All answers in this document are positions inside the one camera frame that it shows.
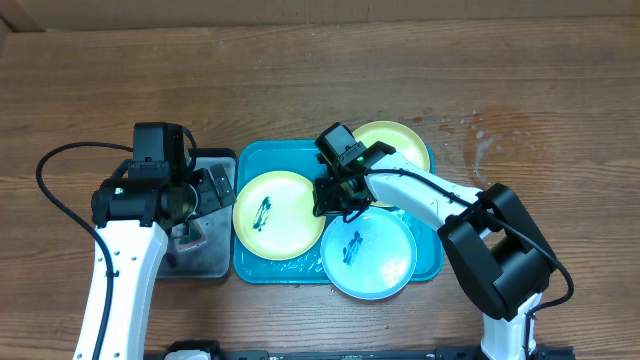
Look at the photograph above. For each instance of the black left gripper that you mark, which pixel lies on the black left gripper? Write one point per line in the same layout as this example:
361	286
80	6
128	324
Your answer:
211	201

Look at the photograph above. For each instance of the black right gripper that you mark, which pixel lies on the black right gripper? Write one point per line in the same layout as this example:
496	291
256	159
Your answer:
329	198

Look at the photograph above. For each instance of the yellow plate with stain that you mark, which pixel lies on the yellow plate with stain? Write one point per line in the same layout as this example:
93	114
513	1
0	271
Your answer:
273	216

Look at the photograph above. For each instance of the pink green sponge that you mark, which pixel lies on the pink green sponge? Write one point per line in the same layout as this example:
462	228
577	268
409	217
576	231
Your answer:
187	236

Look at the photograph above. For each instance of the light blue plate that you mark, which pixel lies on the light blue plate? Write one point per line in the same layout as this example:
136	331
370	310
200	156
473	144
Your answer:
370	258

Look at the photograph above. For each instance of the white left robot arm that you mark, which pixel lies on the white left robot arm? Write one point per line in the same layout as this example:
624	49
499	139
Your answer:
136	253

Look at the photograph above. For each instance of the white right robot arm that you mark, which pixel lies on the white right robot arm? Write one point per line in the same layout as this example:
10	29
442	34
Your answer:
499	256

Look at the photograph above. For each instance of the teal plastic tray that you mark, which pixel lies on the teal plastic tray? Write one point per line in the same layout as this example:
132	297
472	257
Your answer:
300	156

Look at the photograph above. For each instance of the black soapy water tray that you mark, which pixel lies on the black soapy water tray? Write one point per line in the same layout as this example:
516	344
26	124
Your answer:
212	259

